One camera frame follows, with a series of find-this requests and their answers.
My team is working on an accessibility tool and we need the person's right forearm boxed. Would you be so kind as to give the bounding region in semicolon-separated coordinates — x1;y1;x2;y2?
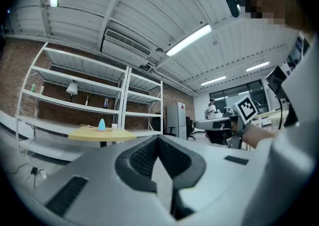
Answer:
243;122;280;150

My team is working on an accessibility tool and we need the white shade table lamp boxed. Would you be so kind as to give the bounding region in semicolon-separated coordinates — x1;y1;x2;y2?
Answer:
66;82;79;103

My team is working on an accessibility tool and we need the black office chair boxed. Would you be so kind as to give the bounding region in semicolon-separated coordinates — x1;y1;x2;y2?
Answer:
185;116;198;141
152;116;178;137

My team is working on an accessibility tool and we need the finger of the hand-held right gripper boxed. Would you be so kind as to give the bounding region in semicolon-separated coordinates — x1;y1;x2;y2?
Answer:
194;117;231;131

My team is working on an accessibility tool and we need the wide white metal shelving unit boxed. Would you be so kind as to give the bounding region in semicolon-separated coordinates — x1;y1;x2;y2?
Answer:
15;42;130;162

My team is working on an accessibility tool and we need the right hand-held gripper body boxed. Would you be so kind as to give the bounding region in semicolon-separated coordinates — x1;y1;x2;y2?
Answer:
221;95;259;150

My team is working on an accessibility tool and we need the black head camera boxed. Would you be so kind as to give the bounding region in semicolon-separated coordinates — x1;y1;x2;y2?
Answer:
224;0;241;18

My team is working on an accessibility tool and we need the power strip with cables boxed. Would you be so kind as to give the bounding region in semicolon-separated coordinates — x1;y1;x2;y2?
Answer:
8;162;35;175

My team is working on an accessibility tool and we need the narrow white metal shelving unit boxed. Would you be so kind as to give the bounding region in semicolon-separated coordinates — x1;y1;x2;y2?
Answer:
117;66;164;138

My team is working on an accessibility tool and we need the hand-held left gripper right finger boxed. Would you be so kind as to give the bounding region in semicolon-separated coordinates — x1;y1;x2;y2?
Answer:
158;135;274;226

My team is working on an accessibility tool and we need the white ceiling air conditioner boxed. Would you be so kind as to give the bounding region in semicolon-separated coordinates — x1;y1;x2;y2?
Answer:
100;28;152;68

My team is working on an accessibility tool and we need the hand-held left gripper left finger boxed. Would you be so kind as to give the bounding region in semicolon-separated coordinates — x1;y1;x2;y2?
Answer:
23;135;175;226

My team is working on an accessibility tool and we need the large dark window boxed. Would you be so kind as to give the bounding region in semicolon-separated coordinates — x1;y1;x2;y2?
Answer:
209;79;269;116

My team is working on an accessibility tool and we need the black flat panel device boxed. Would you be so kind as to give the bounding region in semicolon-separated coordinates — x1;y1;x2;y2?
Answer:
265;66;299;128

